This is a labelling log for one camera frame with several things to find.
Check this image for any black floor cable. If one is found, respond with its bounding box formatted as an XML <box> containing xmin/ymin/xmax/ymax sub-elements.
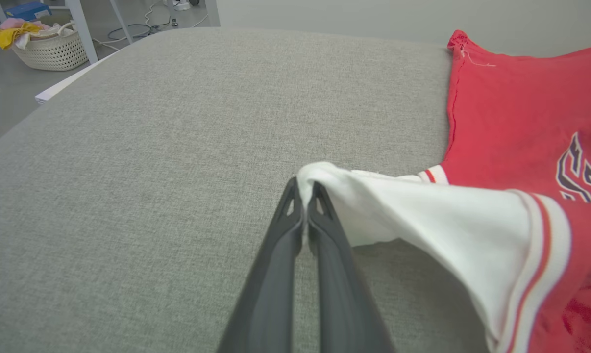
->
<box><xmin>107</xmin><ymin>15</ymin><xmax>178</xmax><ymax>41</ymax></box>

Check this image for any yellow cloth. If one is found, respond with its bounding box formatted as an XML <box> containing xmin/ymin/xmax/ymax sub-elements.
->
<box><xmin>0</xmin><ymin>22</ymin><xmax>42</xmax><ymax>50</ymax></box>

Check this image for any red and white jersey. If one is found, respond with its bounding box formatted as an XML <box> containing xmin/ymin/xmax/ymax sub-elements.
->
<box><xmin>295</xmin><ymin>29</ymin><xmax>591</xmax><ymax>353</ymax></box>

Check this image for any white table leg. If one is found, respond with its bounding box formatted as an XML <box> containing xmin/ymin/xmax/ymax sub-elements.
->
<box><xmin>64</xmin><ymin>0</ymin><xmax>100</xmax><ymax>65</ymax></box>
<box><xmin>109</xmin><ymin>0</ymin><xmax>135</xmax><ymax>46</ymax></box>

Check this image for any white floor cable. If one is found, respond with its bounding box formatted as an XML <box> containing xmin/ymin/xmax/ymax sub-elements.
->
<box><xmin>92</xmin><ymin>0</ymin><xmax>212</xmax><ymax>52</ymax></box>

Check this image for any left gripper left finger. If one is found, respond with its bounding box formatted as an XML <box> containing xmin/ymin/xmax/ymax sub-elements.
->
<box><xmin>216</xmin><ymin>176</ymin><xmax>307</xmax><ymax>353</ymax></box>

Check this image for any white woven laundry basket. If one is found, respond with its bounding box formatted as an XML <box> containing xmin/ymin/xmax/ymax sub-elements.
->
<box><xmin>11</xmin><ymin>22</ymin><xmax>90</xmax><ymax>72</ymax></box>

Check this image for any blue box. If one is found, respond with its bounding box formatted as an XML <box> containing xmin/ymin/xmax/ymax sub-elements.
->
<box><xmin>5</xmin><ymin>1</ymin><xmax>52</xmax><ymax>21</ymax></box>

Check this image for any pink cloth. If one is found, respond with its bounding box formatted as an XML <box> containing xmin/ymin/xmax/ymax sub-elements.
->
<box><xmin>0</xmin><ymin>17</ymin><xmax>44</xmax><ymax>31</ymax></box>

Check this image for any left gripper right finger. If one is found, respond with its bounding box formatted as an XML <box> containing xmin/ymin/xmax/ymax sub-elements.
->
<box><xmin>305</xmin><ymin>180</ymin><xmax>398</xmax><ymax>353</ymax></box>

